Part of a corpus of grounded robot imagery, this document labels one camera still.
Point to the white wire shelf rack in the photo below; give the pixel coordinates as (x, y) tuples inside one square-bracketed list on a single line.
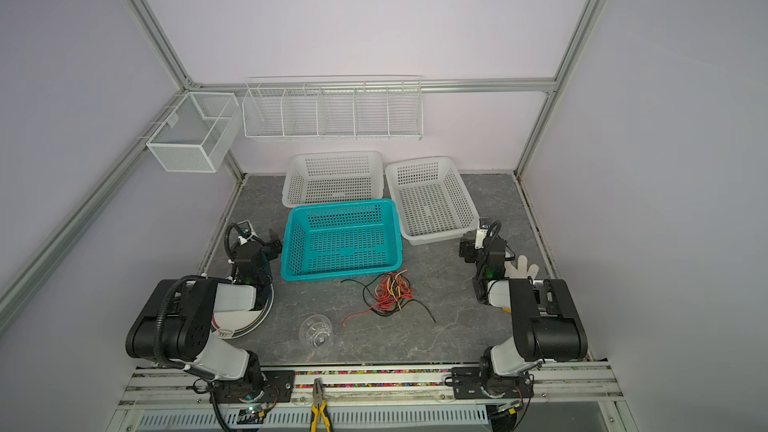
[(338, 107)]

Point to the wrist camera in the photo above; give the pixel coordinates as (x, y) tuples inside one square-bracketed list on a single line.
[(244, 231), (481, 233)]

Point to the white plastic basket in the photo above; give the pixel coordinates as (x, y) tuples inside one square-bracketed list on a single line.
[(432, 200), (333, 177)]

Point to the white work glove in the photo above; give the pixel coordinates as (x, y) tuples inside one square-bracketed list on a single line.
[(521, 268)]

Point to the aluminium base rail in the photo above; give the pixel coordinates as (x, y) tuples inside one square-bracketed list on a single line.
[(446, 396)]

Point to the round tape plate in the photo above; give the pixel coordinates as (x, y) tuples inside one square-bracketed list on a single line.
[(237, 324)]

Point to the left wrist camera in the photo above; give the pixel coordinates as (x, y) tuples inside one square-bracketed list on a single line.
[(244, 231)]

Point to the yellow handled pliers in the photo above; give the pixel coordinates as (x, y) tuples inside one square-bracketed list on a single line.
[(319, 415)]

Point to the clear plastic cup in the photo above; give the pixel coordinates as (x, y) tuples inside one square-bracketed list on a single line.
[(316, 332)]

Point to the white mesh wall box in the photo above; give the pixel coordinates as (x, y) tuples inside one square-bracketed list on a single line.
[(198, 133)]

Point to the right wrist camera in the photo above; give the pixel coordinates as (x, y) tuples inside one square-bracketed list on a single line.
[(481, 233)]

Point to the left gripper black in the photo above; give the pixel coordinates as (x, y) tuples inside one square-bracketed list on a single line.
[(264, 246)]

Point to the white plastic basket left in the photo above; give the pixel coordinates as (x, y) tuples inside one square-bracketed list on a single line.
[(333, 177)]

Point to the white plastic basket right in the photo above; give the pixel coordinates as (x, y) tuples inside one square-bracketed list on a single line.
[(432, 200)]

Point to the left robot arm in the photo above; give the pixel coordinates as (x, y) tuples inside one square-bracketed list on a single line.
[(187, 323)]

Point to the teal plastic basket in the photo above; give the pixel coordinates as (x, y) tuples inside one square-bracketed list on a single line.
[(344, 239)]

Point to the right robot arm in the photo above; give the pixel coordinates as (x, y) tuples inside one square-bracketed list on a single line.
[(544, 320)]

